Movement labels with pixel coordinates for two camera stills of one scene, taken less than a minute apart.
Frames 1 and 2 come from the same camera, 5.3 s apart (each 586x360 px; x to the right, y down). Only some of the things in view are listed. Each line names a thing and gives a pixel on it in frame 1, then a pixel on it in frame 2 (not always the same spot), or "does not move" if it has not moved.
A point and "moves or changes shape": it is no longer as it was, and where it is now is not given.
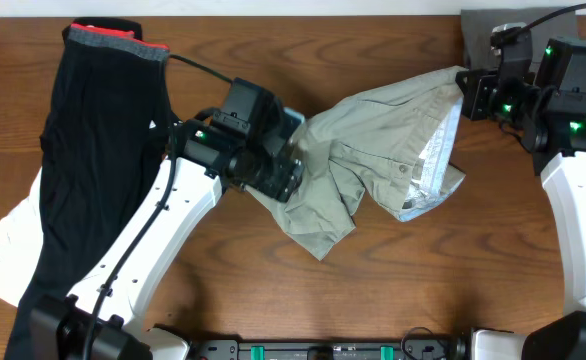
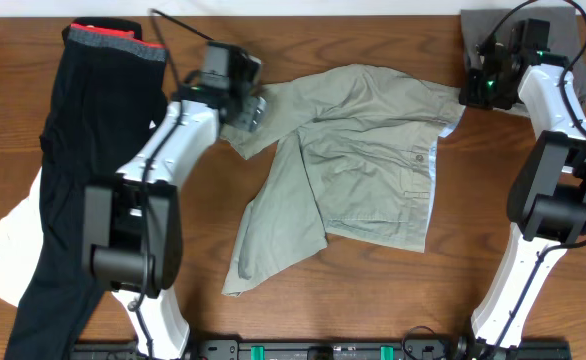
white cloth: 9,260 does not move
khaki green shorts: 396,141 moves or changes shape
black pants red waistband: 108,129 does not move
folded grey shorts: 477,27 does not move
